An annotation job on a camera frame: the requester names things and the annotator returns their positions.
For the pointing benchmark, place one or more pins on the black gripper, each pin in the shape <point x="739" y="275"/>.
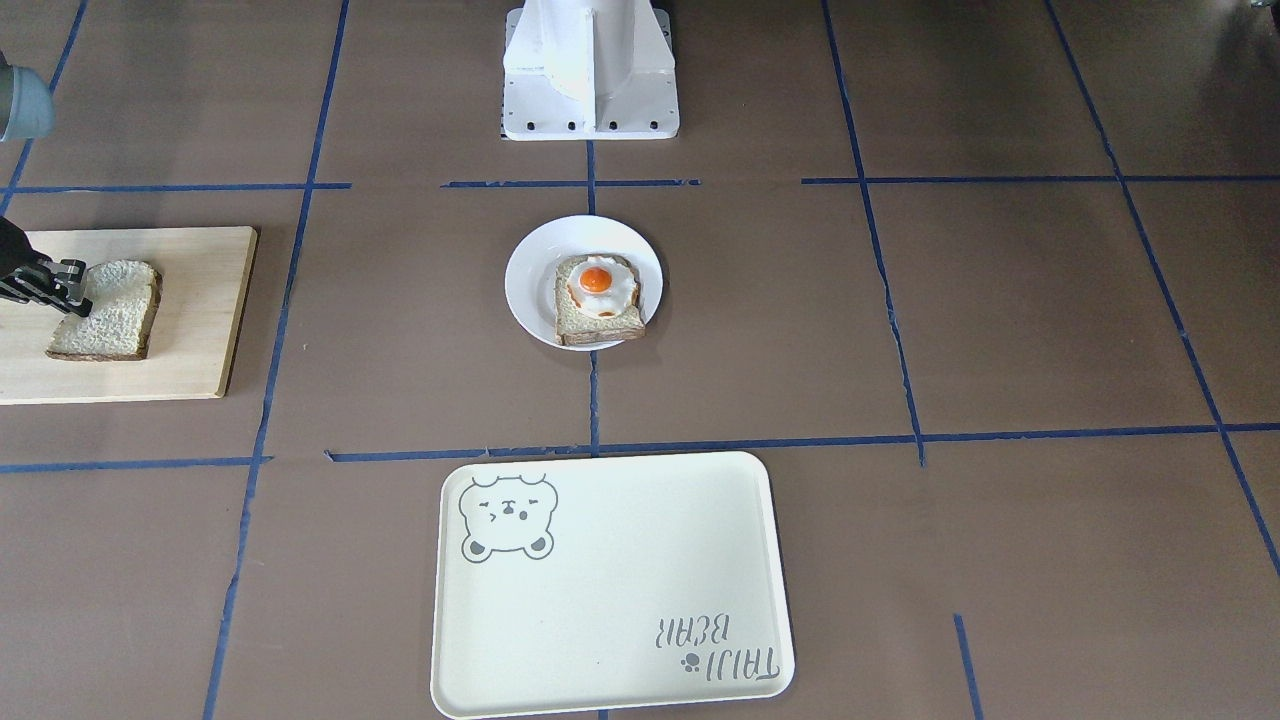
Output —
<point x="32" y="279"/>

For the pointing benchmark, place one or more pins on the bread slice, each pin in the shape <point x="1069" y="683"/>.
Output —
<point x="574" y="329"/>
<point x="125" y="296"/>

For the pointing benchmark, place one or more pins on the white round plate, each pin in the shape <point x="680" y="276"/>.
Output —
<point x="531" y="268"/>

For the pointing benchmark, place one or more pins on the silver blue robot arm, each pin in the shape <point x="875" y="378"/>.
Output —
<point x="29" y="276"/>

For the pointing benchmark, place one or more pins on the bread slice under egg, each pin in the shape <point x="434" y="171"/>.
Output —
<point x="574" y="329"/>

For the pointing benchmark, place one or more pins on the wooden cutting board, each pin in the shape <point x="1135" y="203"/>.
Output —
<point x="204" y="273"/>

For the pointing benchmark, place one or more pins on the fried egg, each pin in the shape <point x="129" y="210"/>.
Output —
<point x="601" y="286"/>

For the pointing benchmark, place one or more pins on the cream bear tray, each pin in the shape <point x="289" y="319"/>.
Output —
<point x="615" y="582"/>

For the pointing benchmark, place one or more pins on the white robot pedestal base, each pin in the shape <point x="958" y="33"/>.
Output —
<point x="589" y="71"/>

